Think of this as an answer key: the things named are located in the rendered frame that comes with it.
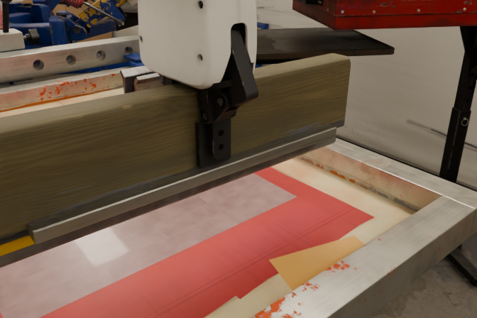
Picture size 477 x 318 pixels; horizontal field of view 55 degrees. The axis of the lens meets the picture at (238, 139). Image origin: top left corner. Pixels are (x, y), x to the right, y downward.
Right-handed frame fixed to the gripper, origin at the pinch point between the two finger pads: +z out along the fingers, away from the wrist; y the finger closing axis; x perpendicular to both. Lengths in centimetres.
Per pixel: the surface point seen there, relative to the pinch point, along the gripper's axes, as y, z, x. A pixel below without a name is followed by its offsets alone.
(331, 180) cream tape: -4.3, 14.4, 24.1
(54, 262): -10.9, 14.7, -10.6
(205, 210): -9.1, 14.5, 6.7
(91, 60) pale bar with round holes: -68, 9, 19
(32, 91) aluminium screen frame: -61, 12, 3
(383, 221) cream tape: 5.9, 14.4, 21.1
